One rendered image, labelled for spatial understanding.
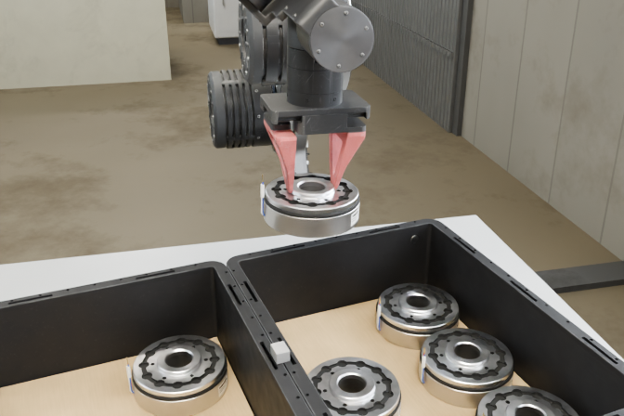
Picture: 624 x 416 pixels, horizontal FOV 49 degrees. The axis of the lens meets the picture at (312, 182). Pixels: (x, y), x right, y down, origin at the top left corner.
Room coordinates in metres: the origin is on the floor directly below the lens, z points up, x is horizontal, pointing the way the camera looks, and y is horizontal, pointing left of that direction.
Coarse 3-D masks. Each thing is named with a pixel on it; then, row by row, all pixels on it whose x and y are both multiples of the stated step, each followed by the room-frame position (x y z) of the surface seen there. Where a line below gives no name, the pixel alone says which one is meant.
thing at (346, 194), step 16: (304, 176) 0.71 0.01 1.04; (320, 176) 0.71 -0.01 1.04; (272, 192) 0.66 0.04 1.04; (288, 192) 0.66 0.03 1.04; (336, 192) 0.67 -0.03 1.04; (352, 192) 0.67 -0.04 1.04; (288, 208) 0.63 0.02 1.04; (304, 208) 0.62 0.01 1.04; (320, 208) 0.62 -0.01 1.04; (336, 208) 0.63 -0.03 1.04
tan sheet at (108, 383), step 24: (120, 360) 0.65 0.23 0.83; (24, 384) 0.61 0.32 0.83; (48, 384) 0.61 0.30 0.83; (72, 384) 0.61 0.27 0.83; (96, 384) 0.61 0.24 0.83; (120, 384) 0.61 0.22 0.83; (0, 408) 0.57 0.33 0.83; (24, 408) 0.57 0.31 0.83; (48, 408) 0.57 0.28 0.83; (72, 408) 0.57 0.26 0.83; (96, 408) 0.57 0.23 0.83; (120, 408) 0.57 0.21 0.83; (216, 408) 0.57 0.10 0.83; (240, 408) 0.57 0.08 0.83
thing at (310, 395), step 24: (312, 240) 0.77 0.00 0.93; (336, 240) 0.77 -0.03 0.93; (456, 240) 0.77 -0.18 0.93; (240, 264) 0.72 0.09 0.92; (480, 264) 0.71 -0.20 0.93; (240, 288) 0.65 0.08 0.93; (264, 312) 0.61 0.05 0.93; (552, 312) 0.61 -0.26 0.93; (576, 336) 0.56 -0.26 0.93; (600, 360) 0.53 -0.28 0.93; (312, 384) 0.49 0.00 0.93; (312, 408) 0.46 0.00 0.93
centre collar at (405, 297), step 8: (400, 296) 0.74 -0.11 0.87; (408, 296) 0.74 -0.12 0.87; (416, 296) 0.74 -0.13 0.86; (424, 296) 0.74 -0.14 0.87; (432, 296) 0.74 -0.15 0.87; (400, 304) 0.72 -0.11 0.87; (408, 304) 0.72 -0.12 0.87; (432, 304) 0.72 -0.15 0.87; (408, 312) 0.71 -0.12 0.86; (416, 312) 0.70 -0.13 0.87; (424, 312) 0.70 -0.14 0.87; (432, 312) 0.71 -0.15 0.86
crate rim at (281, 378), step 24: (192, 264) 0.71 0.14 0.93; (216, 264) 0.71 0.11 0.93; (72, 288) 0.65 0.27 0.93; (96, 288) 0.65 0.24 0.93; (120, 288) 0.66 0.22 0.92; (0, 312) 0.61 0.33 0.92; (240, 312) 0.61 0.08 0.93; (264, 336) 0.56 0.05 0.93; (264, 360) 0.53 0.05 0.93; (288, 384) 0.49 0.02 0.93; (288, 408) 0.47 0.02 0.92
